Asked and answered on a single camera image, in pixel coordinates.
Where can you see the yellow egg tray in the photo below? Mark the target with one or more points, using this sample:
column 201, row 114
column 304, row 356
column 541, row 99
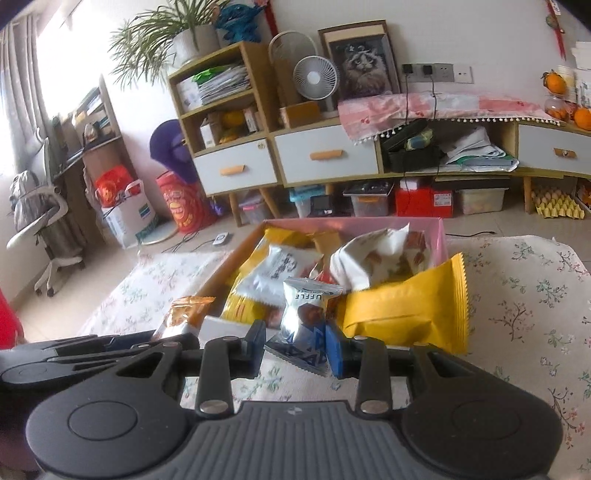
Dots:
column 556, row 203

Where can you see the white grey-text snack packet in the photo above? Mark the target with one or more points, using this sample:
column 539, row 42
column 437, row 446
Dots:
column 272, row 277

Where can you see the grey curtain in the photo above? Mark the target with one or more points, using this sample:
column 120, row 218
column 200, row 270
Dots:
column 18, row 92

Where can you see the wooden desk with shelves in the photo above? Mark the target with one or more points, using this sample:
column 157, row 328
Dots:
column 106, row 152

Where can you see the black storage box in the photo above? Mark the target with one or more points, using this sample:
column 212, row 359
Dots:
column 411, row 152

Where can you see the white office chair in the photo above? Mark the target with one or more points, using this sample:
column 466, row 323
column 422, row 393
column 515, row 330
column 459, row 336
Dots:
column 41, row 221

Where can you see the large plain yellow snack packet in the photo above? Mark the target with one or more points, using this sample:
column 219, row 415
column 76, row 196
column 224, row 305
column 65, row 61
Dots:
column 401, row 314

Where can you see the round white fan guard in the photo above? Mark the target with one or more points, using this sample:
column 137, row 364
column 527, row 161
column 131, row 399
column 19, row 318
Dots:
column 286, row 50

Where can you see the clear box orange contents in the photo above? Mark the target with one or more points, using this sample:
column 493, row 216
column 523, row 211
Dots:
column 369, row 203

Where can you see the red cartoon bag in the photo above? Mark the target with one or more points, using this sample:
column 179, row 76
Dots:
column 182, row 203

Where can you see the brown cardboard box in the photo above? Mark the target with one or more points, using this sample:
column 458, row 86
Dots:
column 300, row 115

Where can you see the red plastic bag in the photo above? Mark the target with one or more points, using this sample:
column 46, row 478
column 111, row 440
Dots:
column 113, row 187

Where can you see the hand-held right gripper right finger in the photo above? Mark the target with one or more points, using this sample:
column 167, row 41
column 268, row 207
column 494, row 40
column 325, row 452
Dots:
column 337, row 350

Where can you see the grey backpack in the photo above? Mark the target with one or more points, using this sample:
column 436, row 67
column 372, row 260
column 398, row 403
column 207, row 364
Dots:
column 23, row 198

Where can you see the white paper shopping bag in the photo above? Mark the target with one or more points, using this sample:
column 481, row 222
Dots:
column 134, row 221

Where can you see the blue lidded storage box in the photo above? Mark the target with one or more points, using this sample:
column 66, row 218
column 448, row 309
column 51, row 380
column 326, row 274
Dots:
column 314, row 198

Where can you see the shelf paper pile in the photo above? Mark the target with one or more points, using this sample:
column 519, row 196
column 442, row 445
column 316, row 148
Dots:
column 221, row 85

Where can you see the potted green plant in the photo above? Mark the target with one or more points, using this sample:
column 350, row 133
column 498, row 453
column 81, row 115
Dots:
column 152, row 41

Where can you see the pink cardboard box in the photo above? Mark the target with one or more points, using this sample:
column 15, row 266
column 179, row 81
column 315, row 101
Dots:
column 436, row 244

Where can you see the pink floral cloth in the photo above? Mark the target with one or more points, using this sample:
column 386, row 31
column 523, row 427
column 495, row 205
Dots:
column 461, row 108

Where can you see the small orange snack packet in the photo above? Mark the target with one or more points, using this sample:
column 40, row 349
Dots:
column 184, row 314

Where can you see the silver blue truffle packet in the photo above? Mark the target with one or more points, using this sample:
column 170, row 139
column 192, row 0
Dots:
column 304, row 314

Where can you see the framed cat picture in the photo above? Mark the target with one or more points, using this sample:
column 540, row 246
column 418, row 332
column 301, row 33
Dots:
column 364, row 64

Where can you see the wall socket panel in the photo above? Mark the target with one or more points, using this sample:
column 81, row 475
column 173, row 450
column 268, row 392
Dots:
column 438, row 73

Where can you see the clear plastic storage box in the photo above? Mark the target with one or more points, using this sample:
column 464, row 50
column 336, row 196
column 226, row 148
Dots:
column 256, row 210
column 482, row 201

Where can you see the white round stand base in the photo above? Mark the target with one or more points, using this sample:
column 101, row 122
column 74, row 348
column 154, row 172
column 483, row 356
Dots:
column 157, row 235

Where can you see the red hanging ornament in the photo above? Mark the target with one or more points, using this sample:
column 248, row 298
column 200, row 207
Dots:
column 556, row 23

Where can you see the blue ornament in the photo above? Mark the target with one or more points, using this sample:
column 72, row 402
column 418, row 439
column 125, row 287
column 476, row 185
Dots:
column 238, row 21

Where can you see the red cardboard box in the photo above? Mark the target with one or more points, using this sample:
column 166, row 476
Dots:
column 420, row 198

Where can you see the white pistachio packet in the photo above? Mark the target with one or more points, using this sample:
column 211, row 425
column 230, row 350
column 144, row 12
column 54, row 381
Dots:
column 369, row 263

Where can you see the stack of papers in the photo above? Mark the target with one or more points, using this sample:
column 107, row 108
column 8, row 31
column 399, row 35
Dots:
column 480, row 150

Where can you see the purple plush toy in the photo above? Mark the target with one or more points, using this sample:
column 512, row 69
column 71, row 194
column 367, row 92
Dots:
column 175, row 147

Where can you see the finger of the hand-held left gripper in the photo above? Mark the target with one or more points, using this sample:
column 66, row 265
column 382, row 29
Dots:
column 92, row 362
column 131, row 338

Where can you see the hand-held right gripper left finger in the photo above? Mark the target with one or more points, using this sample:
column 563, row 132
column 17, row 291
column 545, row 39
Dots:
column 257, row 346

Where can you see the white desk fan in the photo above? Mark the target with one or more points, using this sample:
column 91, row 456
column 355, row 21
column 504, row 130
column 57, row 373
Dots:
column 316, row 78

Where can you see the tall wooden cabinet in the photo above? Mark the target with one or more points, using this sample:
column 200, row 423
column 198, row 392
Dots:
column 253, row 83

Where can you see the yellow snack packet white label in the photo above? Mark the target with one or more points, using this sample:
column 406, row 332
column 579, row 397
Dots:
column 281, row 237

